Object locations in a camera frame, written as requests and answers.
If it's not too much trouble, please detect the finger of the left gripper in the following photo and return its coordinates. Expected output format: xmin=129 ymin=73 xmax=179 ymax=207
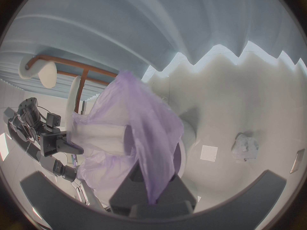
xmin=57 ymin=139 xmax=84 ymax=155

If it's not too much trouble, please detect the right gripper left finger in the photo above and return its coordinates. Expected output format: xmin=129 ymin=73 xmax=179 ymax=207
xmin=109 ymin=161 xmax=151 ymax=216

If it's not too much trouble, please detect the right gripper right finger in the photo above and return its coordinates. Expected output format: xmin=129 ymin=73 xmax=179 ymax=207
xmin=156 ymin=173 xmax=197 ymax=212

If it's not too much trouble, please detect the purple plastic bag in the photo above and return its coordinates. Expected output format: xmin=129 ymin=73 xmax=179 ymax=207
xmin=68 ymin=70 xmax=185 ymax=205

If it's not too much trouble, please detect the white trash bin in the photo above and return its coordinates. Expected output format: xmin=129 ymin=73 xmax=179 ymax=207
xmin=123 ymin=109 xmax=198 ymax=177

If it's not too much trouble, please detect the white cushioned wooden chair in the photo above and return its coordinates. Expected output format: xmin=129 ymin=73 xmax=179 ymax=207
xmin=19 ymin=55 xmax=120 ymax=138

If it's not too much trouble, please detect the crumpled white paper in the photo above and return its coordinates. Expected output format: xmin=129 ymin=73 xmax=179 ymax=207
xmin=231 ymin=133 xmax=259 ymax=162

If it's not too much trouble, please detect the blue-green curtain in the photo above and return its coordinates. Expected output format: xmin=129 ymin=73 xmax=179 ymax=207
xmin=0 ymin=0 xmax=307 ymax=100

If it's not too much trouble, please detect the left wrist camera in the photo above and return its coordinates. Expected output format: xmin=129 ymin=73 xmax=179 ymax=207
xmin=46 ymin=113 xmax=61 ymax=132

